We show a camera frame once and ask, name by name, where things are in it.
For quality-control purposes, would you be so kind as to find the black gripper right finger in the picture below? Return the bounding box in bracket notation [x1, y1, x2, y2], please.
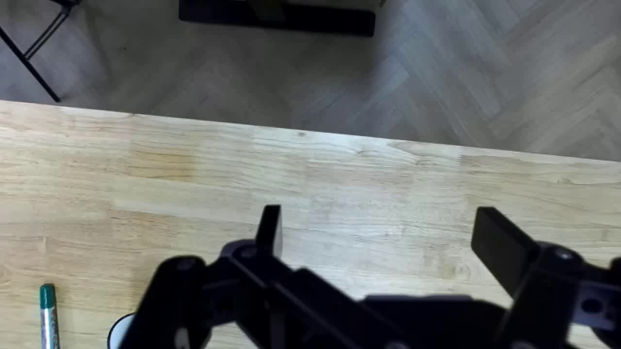
[469, 205, 621, 349]

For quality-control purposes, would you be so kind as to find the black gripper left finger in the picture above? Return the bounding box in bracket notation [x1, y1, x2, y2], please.
[118, 203, 364, 349]

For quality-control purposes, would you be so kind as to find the green capped marker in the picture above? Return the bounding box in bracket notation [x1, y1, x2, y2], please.
[36, 281, 61, 349]

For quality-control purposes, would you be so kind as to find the black tripod stand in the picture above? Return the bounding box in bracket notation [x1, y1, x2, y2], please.
[0, 0, 83, 104]

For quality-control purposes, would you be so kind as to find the black flat base bar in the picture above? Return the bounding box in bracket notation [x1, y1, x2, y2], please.
[178, 0, 378, 38]

